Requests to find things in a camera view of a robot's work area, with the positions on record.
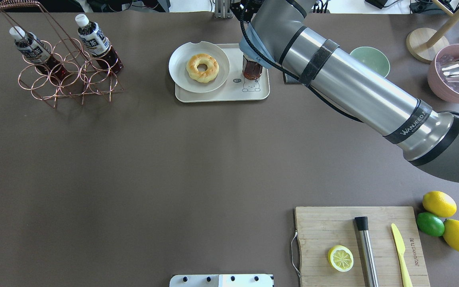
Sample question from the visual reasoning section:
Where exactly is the tea bottle white cap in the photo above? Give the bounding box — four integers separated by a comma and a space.
242, 54, 263, 81

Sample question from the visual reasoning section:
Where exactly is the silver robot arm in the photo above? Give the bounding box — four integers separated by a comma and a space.
248, 0, 459, 182

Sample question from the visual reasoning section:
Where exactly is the cream serving tray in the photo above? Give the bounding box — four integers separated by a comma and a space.
175, 43, 270, 103

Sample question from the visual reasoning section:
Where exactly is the tea bottle in rack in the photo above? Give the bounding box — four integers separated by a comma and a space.
9, 26, 69, 84
75, 14, 124, 74

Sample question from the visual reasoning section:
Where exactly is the white round plate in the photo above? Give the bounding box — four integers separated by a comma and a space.
168, 41, 231, 93

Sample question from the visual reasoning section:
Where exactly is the bamboo cutting board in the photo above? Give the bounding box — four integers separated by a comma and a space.
295, 206, 430, 287

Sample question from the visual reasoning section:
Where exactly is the half lemon slice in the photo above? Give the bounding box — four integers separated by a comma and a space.
327, 245, 354, 272

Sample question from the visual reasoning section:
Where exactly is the green ceramic bowl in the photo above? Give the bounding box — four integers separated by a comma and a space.
349, 47, 390, 78

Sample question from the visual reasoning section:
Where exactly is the yellow plastic knife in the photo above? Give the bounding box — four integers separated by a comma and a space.
390, 223, 413, 287

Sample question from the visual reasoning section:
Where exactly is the green lime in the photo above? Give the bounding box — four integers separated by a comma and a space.
416, 211, 445, 237

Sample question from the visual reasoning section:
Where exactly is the yellow lemon upper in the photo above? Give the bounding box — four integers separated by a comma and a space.
422, 191, 457, 218

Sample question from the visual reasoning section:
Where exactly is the wooden cup stand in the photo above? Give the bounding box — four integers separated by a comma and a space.
406, 0, 459, 64

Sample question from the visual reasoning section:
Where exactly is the pink bowl with ice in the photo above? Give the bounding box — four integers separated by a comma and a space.
427, 44, 459, 103

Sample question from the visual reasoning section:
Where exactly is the glazed ring donut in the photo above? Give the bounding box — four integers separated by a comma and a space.
186, 54, 219, 83

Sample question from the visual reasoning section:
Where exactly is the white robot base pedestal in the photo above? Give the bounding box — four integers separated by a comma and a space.
169, 273, 275, 287

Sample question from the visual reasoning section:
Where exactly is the copper wire bottle rack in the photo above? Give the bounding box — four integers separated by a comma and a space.
0, 0, 124, 108

